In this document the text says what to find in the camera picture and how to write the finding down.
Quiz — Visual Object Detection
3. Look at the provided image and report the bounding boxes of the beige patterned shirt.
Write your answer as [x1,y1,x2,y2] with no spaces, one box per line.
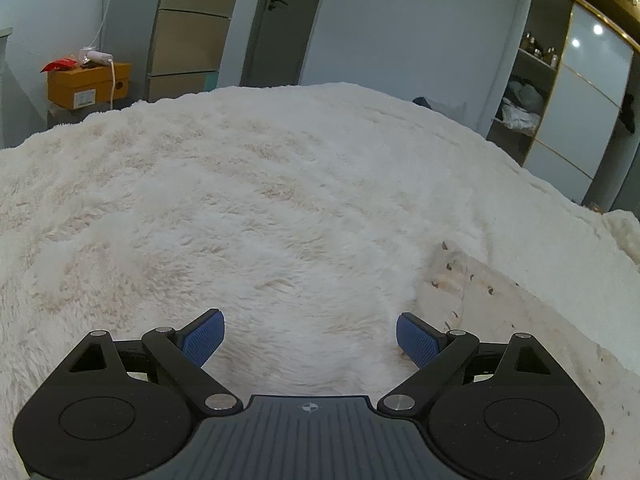
[417,240,640,480]

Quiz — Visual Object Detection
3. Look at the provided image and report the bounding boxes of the white hair dryer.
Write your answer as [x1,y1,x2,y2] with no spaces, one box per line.
[79,47,115,69]
[87,0,120,111]

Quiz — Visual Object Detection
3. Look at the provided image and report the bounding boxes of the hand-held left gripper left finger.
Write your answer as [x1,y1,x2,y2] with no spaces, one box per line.
[67,310,245,414]

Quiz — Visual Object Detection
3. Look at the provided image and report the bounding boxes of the open wardrobe shelves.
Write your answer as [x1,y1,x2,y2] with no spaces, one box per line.
[486,0,574,167]

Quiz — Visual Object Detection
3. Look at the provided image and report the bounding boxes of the red snack packet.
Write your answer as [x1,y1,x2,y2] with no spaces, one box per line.
[40,58,79,74]

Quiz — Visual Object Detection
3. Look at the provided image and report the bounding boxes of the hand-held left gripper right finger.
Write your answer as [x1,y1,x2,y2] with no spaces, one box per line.
[376,312,554,416]

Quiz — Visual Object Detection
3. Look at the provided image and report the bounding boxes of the orange cardboard box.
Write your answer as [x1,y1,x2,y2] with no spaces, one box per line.
[47,62,132,110]

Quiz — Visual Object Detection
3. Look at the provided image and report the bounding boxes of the beige tall cabinet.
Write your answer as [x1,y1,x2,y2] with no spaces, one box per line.
[146,0,242,104]

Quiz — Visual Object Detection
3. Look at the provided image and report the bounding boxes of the white sliding wardrobe door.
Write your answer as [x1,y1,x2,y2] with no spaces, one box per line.
[522,2,637,195]

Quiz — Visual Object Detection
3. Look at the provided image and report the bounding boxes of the row of small bottles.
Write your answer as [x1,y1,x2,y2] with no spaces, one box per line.
[519,32,559,69]

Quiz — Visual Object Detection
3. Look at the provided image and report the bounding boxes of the white fluffy blanket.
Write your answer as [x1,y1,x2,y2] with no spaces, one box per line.
[0,82,640,480]

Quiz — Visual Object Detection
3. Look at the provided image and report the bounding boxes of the grey room door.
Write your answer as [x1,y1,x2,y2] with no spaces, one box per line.
[239,0,334,89]

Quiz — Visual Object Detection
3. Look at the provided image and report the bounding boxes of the pile of clothes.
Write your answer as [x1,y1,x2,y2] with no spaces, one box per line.
[494,77,547,134]

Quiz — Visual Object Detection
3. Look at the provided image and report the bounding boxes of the dark hanging object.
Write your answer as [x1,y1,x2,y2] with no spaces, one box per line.
[619,92,639,134]

